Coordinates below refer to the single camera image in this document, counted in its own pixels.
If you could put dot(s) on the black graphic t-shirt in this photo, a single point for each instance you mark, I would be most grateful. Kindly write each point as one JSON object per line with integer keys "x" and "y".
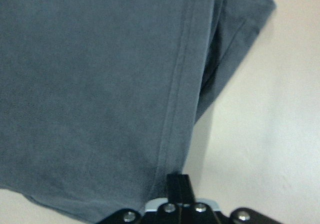
{"x": 99, "y": 97}

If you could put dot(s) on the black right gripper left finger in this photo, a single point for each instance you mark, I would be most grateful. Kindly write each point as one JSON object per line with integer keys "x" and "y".
{"x": 174, "y": 189}

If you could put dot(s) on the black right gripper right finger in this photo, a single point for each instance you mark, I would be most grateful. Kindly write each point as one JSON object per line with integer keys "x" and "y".
{"x": 186, "y": 191}

